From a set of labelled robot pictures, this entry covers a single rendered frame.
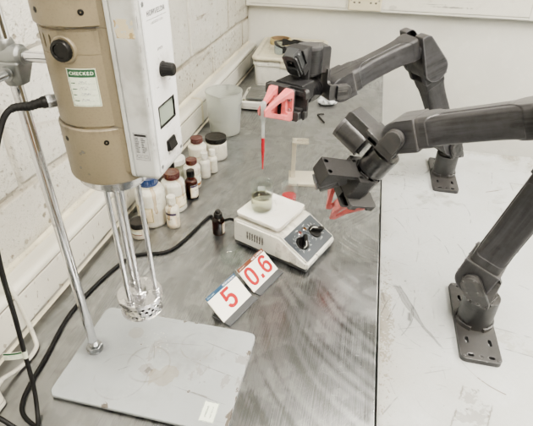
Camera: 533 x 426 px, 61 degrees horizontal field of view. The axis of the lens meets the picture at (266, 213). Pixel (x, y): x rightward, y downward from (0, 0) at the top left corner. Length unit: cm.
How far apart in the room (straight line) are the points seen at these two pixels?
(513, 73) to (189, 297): 192
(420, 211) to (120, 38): 96
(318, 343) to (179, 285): 32
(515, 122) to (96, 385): 77
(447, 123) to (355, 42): 159
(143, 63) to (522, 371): 79
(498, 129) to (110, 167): 55
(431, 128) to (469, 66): 162
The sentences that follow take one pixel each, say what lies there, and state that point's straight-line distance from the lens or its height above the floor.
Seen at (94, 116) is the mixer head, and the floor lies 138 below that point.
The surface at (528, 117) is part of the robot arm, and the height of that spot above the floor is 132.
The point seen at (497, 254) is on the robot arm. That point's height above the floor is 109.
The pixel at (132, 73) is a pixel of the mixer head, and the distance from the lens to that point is 50.
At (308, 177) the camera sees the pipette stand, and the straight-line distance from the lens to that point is 134.
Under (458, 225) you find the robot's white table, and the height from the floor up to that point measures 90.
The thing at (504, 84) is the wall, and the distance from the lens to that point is 247.
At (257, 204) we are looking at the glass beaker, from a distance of 101.
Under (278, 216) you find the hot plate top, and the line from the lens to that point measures 102.
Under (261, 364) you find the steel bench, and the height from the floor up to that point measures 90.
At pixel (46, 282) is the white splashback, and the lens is 98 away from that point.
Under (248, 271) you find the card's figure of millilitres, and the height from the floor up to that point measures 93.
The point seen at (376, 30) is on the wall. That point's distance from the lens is 233.
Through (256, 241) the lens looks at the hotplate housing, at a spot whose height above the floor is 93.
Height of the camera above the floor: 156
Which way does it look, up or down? 34 degrees down
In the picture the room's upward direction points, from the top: 1 degrees clockwise
